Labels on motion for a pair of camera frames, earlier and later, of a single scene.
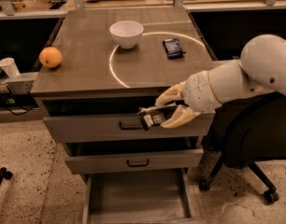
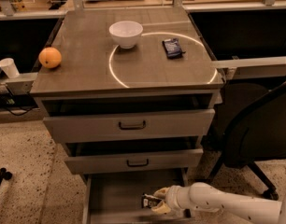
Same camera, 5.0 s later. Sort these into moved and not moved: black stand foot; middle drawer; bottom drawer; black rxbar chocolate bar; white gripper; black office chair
Moved: white gripper; black rxbar chocolate bar
Not moved: bottom drawer; black office chair; black stand foot; middle drawer
